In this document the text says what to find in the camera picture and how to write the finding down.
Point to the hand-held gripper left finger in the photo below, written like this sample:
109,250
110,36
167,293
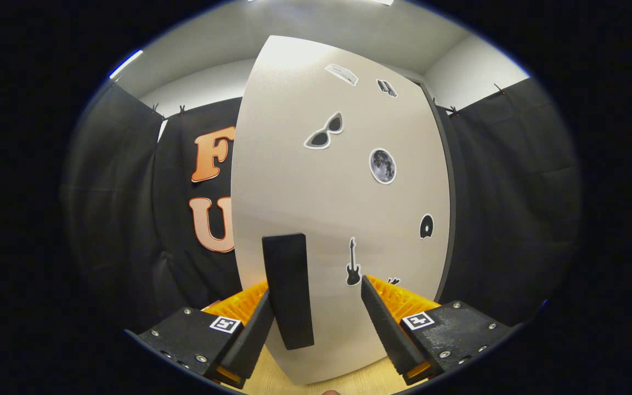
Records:
253,334

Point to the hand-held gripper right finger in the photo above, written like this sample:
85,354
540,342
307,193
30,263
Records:
387,329

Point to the light grey shoe cabinet door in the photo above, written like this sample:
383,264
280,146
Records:
305,181

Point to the black backdrop cloth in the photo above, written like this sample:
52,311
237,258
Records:
118,219

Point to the row of black cloth clips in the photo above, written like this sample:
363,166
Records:
451,111

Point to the narrow ceiling light strip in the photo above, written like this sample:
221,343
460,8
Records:
127,63

